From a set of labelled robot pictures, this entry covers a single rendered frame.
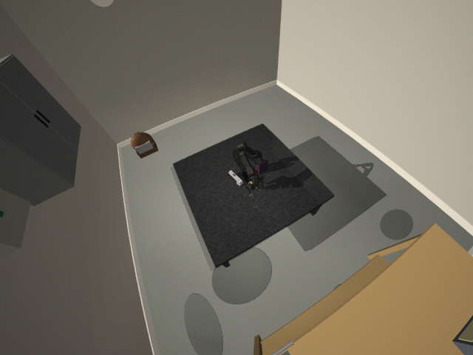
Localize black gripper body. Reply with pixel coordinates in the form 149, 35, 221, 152
247, 175, 265, 190

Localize white rectangular block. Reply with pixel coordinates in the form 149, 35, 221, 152
228, 171, 243, 186

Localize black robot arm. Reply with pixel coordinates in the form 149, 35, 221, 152
237, 141, 264, 188

